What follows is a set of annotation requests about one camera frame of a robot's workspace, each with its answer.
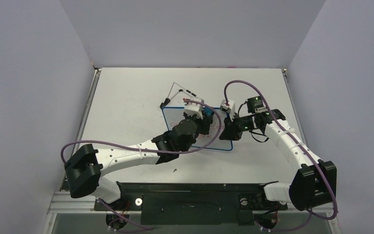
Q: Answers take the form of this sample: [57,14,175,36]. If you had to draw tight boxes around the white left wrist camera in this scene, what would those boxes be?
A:
[184,102,203,119]

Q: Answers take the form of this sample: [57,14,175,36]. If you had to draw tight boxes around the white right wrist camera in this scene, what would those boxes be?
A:
[220,99,236,118]

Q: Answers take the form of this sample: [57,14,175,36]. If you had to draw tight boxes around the blue framed whiteboard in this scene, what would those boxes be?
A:
[162,107,233,151]

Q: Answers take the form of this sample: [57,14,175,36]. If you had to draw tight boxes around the aluminium table edge rail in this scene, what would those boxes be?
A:
[59,68,102,192]

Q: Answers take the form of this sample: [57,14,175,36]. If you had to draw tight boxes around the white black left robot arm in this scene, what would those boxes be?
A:
[64,112,214,210]

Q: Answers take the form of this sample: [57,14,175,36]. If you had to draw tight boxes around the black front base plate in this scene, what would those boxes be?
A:
[110,183,288,226]

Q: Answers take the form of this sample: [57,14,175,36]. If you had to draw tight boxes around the wire whiteboard stand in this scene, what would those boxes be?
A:
[159,82,198,110]

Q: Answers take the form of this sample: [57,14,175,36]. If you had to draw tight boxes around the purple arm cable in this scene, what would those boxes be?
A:
[224,80,338,221]
[60,98,223,165]

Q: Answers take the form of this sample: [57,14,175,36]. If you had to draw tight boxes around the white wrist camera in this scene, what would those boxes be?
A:
[184,102,203,119]
[220,99,236,118]

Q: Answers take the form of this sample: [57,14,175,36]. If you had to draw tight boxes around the teal whiteboard eraser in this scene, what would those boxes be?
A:
[203,107,214,117]

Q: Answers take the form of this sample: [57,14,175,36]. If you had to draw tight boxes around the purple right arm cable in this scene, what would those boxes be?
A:
[224,80,338,221]

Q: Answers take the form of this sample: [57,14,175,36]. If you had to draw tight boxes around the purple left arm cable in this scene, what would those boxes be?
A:
[60,98,223,165]

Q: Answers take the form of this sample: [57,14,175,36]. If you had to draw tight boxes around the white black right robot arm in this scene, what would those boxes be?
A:
[219,97,337,211]

